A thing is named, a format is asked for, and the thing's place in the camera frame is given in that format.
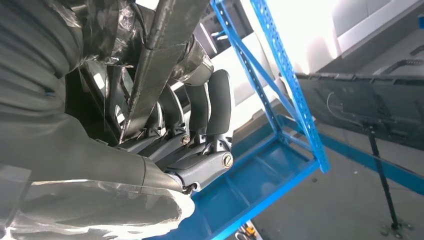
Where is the blue metal shelf rack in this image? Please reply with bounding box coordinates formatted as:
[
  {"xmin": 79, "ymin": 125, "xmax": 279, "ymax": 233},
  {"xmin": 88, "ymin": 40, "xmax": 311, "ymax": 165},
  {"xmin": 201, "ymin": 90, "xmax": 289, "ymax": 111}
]
[{"xmin": 145, "ymin": 0, "xmax": 332, "ymax": 240}]

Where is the black panel on stand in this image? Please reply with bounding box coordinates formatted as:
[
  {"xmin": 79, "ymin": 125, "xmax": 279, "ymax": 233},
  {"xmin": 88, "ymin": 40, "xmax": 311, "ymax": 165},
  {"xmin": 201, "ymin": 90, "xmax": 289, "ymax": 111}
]
[{"xmin": 294, "ymin": 58, "xmax": 424, "ymax": 239}]

